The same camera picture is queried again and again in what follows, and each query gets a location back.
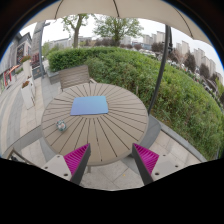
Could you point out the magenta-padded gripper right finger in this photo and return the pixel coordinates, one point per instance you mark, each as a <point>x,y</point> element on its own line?
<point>146,159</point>

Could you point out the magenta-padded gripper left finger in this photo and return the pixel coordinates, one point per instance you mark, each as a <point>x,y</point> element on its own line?
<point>76,159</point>

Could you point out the patterned computer mouse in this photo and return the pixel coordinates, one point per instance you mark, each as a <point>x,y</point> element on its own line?
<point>61,125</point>

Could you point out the blue mouse pad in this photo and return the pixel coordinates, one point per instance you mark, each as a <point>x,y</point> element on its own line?
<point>89,105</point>

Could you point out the green hedge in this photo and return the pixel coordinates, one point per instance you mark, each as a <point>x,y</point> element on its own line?
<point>173,90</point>

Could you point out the white planter box with flowers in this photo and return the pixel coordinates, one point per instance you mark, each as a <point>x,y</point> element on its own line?
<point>27,68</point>
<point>28,95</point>

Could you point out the wooden slat chair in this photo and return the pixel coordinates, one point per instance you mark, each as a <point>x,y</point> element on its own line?
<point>74,76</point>

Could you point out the dark curved parasol pole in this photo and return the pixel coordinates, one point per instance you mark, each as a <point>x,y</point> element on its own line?
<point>163,63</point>

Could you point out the distant apartment buildings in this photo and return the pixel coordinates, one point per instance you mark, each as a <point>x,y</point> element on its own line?
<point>200,56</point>

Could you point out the tall grey sign pillar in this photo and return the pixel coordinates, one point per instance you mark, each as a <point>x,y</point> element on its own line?
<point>38,43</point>

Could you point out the thin-crowned tree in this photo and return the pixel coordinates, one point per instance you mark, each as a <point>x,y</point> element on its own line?
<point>77,36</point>

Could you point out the grey storefront building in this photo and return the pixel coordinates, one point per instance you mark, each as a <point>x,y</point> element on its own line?
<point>20,50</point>

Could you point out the full-crowned tree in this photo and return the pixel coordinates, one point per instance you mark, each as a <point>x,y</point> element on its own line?
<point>117,30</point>

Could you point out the beige parasol canopy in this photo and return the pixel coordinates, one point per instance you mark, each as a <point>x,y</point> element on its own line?
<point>116,6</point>

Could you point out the grey stone planter wall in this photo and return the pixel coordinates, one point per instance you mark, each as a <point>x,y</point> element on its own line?
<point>53,76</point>

